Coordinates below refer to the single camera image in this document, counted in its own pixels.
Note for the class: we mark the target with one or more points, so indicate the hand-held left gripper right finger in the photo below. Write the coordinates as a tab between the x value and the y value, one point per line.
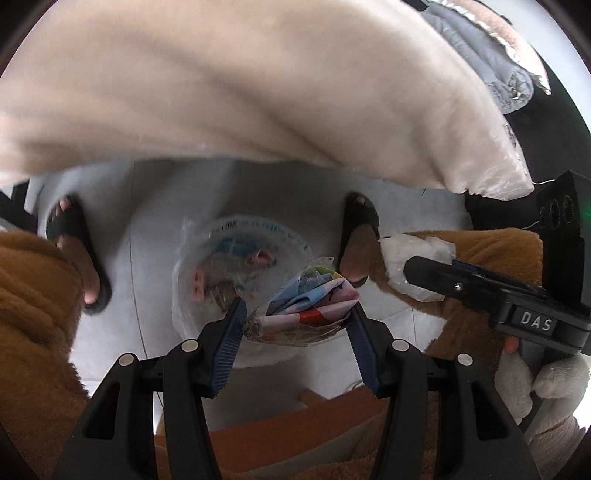
362	346

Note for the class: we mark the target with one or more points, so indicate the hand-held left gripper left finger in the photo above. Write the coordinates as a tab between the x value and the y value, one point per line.
228	341

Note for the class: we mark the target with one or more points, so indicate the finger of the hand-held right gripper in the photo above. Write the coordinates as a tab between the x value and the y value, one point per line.
466	265
443	279

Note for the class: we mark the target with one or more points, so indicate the large white tissue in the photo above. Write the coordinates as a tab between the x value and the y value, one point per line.
411	258

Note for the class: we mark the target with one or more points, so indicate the brown patterned box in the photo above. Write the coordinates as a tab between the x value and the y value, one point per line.
223	294

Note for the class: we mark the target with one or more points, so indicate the pink packet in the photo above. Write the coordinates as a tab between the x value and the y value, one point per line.
201	284

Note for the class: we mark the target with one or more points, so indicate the clear bag with red label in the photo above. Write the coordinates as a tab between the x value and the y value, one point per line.
304	304

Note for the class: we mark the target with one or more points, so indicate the round bin with plastic liner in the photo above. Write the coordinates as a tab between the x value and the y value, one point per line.
217	244

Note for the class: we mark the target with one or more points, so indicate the person's right forearm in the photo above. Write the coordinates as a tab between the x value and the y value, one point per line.
561	454

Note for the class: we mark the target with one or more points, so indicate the person's right hand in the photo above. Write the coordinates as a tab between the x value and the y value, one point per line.
563	383

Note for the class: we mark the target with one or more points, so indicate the person's right leg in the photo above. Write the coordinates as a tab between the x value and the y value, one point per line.
485	249

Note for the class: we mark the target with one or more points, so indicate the person's leg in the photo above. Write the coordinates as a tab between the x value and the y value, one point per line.
485	249
27	300

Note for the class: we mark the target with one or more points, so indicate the brown cardboard piece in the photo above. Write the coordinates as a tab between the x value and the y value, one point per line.
300	424

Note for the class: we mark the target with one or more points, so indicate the black slipper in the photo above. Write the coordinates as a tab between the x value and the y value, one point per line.
74	226
360	217

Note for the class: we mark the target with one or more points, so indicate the black headboard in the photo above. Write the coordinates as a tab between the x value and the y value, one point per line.
554	138

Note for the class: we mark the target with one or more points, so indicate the person's left leg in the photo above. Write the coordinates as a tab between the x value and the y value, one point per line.
27	300

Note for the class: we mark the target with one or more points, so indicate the grey folded duvet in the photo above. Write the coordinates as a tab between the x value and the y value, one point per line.
480	60

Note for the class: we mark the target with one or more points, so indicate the pink frilled pillow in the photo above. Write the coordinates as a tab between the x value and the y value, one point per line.
512	41

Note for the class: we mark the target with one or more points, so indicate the cream fluffy blanket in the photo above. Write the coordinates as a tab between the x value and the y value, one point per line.
231	92

